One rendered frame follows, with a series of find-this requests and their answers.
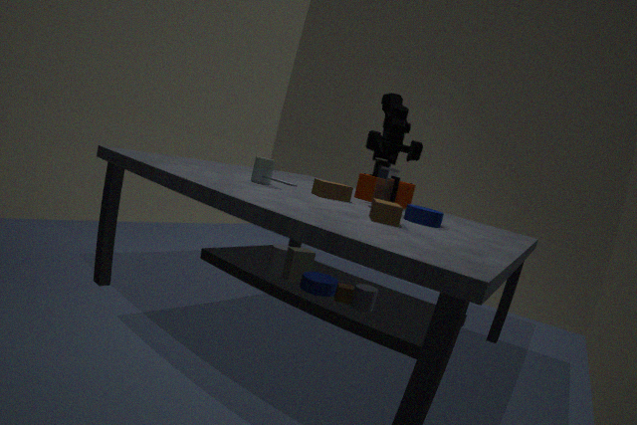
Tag coffee press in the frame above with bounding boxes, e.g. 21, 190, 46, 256
372, 155, 400, 203

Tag blue cylinder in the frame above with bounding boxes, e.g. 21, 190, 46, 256
404, 204, 444, 228
301, 272, 338, 297

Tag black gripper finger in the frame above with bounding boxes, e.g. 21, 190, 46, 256
407, 142, 419, 162
370, 134, 382, 154

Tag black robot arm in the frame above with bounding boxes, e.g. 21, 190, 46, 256
370, 93, 411, 177

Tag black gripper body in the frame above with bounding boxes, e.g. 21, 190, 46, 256
365, 130, 423, 161

